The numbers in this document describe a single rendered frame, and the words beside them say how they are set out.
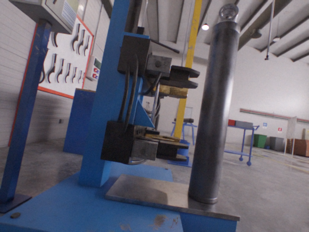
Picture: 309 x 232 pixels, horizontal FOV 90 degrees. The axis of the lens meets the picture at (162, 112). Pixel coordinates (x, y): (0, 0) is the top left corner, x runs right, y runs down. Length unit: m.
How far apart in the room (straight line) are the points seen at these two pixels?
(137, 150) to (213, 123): 0.58
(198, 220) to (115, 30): 1.42
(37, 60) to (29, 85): 0.17
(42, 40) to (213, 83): 1.18
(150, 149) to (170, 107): 11.17
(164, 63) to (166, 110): 11.09
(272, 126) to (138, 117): 14.04
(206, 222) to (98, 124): 0.95
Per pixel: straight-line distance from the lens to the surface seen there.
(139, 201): 1.12
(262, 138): 13.30
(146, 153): 0.84
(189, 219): 1.19
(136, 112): 0.88
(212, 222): 1.22
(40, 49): 1.32
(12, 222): 1.03
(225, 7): 1.56
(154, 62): 0.89
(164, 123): 11.90
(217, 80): 1.21
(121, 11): 1.43
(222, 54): 1.29
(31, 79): 1.30
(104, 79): 1.24
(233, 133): 13.12
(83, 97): 2.57
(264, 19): 8.54
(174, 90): 1.39
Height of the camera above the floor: 0.64
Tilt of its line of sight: 4 degrees up
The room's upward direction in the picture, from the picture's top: 9 degrees clockwise
